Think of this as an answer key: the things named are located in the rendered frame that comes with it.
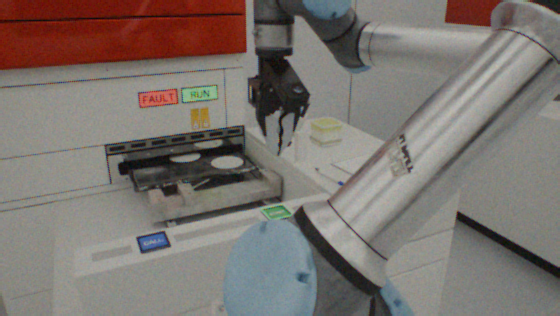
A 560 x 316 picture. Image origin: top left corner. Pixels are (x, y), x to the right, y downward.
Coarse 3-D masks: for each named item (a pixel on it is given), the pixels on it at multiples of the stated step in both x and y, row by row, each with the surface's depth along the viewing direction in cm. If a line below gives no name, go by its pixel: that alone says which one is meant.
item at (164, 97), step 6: (174, 90) 130; (144, 96) 127; (150, 96) 127; (156, 96) 128; (162, 96) 129; (168, 96) 130; (174, 96) 131; (144, 102) 127; (150, 102) 128; (156, 102) 129; (162, 102) 130; (168, 102) 130; (174, 102) 131
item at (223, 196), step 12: (252, 180) 126; (204, 192) 118; (216, 192) 118; (228, 192) 118; (240, 192) 118; (252, 192) 118; (264, 192) 120; (276, 192) 122; (168, 204) 112; (180, 204) 112; (204, 204) 113; (216, 204) 114; (228, 204) 116; (240, 204) 118; (156, 216) 108; (168, 216) 109; (180, 216) 111
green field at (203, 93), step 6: (186, 90) 132; (192, 90) 132; (198, 90) 133; (204, 90) 134; (210, 90) 135; (186, 96) 132; (192, 96) 133; (198, 96) 134; (204, 96) 135; (210, 96) 136; (216, 96) 137
